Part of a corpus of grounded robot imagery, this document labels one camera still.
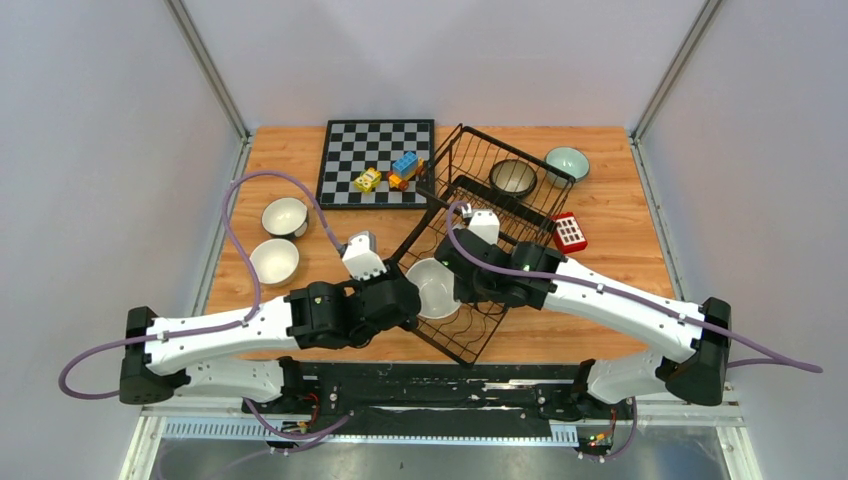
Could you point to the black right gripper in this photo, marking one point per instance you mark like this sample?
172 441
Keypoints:
465 295

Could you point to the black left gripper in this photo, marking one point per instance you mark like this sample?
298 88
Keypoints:
390 273

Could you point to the beige floral bowl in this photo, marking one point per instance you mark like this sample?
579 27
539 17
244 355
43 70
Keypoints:
435 283
275 261

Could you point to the black wire dish rack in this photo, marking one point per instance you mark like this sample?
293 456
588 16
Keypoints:
460 172

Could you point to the black patterned rim bowl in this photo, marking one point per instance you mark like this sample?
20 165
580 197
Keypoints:
512 175

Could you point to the teal white dotted bowl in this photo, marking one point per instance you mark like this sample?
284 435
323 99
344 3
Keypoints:
286 218

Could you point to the white grid pattern bowl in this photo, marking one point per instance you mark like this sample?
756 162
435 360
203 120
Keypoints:
564 162

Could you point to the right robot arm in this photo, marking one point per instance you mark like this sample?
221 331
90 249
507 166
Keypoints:
688 350

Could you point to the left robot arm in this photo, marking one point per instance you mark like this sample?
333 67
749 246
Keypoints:
203 355

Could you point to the red toy window brick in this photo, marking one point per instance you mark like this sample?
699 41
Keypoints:
568 235

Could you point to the yellow owl toy block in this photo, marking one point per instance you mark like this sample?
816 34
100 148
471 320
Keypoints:
368 180

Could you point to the blue yellow toy brick car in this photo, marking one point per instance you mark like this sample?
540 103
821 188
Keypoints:
404 170

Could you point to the black and white chessboard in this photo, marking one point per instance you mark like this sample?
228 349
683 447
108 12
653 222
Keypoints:
352 147

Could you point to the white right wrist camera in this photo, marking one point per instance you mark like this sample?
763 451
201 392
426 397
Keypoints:
484 223

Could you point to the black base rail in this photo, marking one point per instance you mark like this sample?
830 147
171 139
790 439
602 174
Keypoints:
435 404

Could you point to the aluminium frame post left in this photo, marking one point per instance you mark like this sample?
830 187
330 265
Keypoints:
204 60

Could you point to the aluminium frame post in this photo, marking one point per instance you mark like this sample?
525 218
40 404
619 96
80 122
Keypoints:
204 60
688 46

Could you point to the aluminium frame post right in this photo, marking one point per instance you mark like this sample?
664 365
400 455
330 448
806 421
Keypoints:
688 46

